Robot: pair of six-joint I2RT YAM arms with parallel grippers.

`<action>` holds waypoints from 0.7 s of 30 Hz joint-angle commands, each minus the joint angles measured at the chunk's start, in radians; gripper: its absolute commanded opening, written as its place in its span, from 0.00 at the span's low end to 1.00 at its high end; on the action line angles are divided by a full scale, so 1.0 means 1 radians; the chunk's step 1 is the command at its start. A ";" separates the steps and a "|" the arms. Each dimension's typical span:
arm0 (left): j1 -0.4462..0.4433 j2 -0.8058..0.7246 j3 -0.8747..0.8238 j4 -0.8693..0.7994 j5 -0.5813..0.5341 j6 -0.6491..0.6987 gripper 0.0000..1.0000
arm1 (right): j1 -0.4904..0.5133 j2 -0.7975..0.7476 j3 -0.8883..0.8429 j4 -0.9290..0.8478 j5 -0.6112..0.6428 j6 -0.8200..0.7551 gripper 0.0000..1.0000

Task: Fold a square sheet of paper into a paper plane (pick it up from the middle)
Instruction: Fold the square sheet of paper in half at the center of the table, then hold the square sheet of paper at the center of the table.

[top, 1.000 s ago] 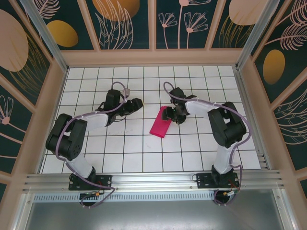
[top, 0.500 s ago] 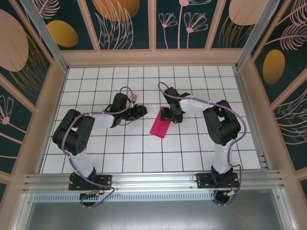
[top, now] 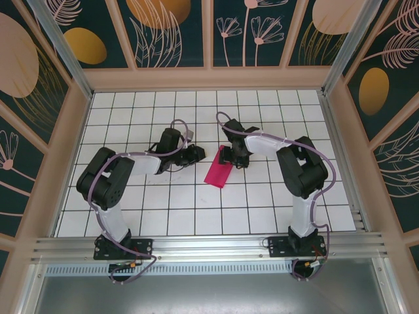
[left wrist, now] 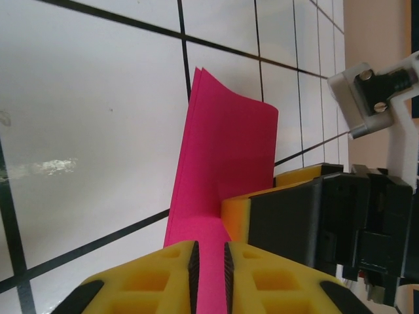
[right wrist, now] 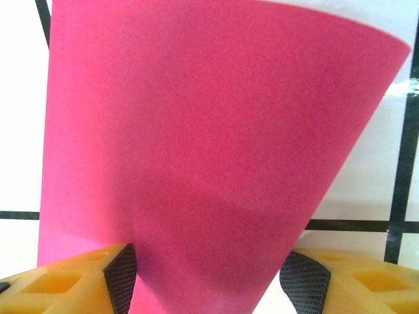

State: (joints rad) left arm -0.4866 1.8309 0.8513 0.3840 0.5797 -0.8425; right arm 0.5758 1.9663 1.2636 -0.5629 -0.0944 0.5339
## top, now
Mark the pink paper sheet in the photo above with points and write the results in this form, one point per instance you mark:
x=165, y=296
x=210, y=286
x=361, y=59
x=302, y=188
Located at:
x=216, y=175

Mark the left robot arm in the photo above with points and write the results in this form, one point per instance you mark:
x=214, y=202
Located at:
x=98, y=176

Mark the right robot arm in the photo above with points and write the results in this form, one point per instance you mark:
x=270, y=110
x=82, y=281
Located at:
x=304, y=170

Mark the grey metal sheet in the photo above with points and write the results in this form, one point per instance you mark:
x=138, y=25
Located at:
x=209, y=294

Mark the aluminium mounting rail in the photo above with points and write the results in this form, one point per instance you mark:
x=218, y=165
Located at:
x=212, y=245

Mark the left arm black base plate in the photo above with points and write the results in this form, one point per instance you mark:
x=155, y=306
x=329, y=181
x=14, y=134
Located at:
x=144, y=248

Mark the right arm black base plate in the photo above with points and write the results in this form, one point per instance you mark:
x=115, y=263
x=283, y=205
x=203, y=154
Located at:
x=278, y=247

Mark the aluminium side rail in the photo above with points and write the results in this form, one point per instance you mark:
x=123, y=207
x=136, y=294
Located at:
x=342, y=157

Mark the aluminium frame post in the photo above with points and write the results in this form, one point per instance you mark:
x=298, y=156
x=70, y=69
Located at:
x=67, y=59
x=353, y=45

